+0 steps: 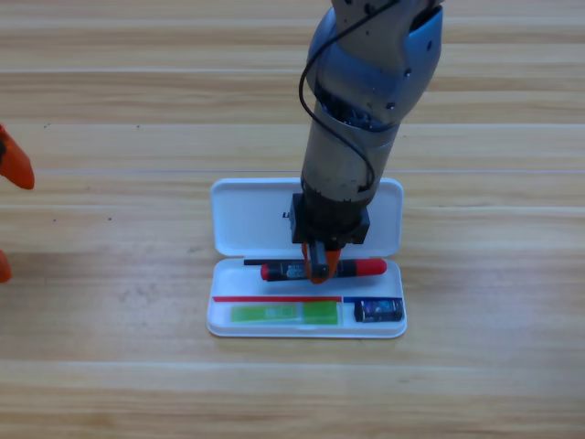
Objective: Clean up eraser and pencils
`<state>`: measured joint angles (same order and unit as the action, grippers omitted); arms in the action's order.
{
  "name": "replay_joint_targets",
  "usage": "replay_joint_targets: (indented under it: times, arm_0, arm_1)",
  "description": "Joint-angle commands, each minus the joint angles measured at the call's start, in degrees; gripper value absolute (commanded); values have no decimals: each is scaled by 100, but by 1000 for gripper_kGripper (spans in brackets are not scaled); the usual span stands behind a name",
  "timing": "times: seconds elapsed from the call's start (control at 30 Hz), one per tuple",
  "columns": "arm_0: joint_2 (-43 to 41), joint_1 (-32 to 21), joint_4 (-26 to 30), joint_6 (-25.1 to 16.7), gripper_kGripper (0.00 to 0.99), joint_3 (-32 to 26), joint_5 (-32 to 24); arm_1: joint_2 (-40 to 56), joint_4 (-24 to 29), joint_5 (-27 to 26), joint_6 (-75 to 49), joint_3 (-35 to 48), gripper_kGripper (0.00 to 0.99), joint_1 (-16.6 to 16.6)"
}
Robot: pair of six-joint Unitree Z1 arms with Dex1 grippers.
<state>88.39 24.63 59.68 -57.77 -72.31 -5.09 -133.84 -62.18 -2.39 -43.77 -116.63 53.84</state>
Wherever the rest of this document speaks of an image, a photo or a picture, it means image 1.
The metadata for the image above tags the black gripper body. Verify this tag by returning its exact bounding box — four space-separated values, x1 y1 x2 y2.
291 180 370 251

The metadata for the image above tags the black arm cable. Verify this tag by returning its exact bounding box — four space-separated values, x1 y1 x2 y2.
298 0 399 193

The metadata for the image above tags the black eraser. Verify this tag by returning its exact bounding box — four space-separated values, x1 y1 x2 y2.
354 297 406 324

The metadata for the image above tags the red black marker pen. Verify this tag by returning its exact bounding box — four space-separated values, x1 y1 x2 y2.
260 258 388 283

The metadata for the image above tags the green highlighter pen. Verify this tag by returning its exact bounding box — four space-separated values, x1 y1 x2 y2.
229 301 345 327

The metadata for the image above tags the white Unitree pencil case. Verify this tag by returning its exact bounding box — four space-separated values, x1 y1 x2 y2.
206 177 408 339

